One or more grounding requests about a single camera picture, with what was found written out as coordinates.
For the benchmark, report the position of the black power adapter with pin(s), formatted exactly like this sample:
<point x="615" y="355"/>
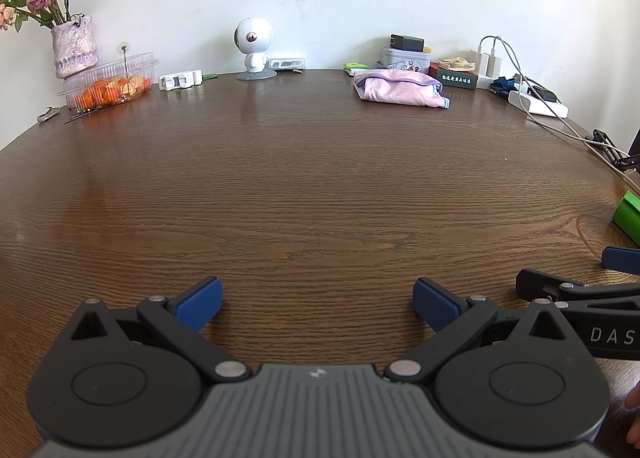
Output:
<point x="406" y="42"/>

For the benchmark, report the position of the dark red box green label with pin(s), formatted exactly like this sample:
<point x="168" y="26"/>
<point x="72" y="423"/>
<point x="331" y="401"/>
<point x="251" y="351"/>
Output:
<point x="452" y="78"/>

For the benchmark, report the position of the small metal clip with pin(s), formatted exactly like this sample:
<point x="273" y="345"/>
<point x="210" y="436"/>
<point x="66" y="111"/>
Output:
<point x="48" y="114"/>

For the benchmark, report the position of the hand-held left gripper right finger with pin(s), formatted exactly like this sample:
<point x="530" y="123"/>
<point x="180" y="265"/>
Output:
<point x="435" y="305"/>

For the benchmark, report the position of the white round-headed robot toy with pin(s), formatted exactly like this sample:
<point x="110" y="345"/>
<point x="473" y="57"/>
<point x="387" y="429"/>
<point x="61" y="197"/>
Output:
<point x="254" y="37"/>

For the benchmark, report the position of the green and white packet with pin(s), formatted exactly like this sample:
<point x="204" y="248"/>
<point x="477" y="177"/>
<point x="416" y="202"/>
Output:
<point x="356" y="68"/>

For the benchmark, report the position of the person's right hand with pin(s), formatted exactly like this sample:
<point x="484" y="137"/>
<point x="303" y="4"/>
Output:
<point x="636" y="400"/>

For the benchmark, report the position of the black plug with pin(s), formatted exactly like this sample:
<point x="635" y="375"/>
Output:
<point x="542" y="93"/>

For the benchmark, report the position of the printed tin box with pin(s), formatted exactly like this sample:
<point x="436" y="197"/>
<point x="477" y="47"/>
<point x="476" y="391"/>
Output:
<point x="402" y="60"/>

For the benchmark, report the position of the pile of tangerines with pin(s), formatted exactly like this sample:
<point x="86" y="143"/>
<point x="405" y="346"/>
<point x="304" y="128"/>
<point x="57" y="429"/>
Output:
<point x="107" y="92"/>

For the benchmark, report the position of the black chair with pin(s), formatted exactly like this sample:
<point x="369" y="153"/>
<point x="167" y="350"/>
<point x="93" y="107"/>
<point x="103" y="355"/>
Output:
<point x="636" y="142"/>

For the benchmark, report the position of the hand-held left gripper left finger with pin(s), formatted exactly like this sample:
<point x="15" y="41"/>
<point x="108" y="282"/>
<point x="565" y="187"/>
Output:
<point x="200" y="303"/>

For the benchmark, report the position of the mottled white flower vase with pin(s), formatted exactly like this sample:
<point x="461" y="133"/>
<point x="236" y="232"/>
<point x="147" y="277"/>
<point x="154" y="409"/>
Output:
<point x="75" y="50"/>

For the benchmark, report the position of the clear snack bag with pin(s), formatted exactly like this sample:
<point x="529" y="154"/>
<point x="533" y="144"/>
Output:
<point x="457" y="62"/>

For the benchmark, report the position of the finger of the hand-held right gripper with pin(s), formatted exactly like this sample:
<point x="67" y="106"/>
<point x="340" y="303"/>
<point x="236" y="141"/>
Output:
<point x="535" y="283"/>
<point x="622" y="258"/>

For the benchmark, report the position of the pink and blue mesh garment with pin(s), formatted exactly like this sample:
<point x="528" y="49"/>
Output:
<point x="400" y="90"/>

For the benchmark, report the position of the clear plastic food container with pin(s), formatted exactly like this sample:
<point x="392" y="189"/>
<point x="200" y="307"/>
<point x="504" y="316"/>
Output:
<point x="107" y="70"/>

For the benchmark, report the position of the white plastic device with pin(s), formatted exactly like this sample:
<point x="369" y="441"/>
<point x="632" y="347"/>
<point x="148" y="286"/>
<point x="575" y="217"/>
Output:
<point x="180" y="79"/>

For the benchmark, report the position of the black metal clamp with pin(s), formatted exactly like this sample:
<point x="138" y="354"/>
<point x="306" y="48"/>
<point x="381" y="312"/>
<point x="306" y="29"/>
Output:
<point x="612" y="150"/>

